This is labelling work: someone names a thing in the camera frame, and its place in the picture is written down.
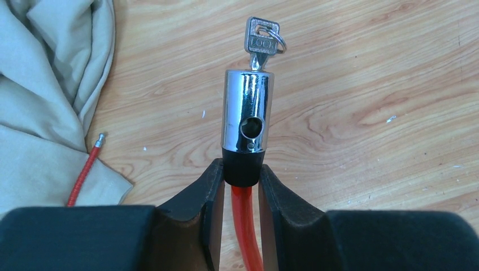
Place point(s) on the beige cloth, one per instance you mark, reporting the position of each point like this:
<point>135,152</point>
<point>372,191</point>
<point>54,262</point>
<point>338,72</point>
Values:
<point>55,59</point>

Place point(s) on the red cable lock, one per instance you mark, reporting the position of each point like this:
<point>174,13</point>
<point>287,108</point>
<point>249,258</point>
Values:
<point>246,112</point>

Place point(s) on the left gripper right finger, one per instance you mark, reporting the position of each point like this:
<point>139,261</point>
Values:
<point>298,236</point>

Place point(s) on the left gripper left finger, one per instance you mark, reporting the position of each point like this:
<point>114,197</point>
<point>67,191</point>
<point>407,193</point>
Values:
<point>184,233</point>

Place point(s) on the silver key with ring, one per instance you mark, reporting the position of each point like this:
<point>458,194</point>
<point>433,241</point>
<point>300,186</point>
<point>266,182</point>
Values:
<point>262,41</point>

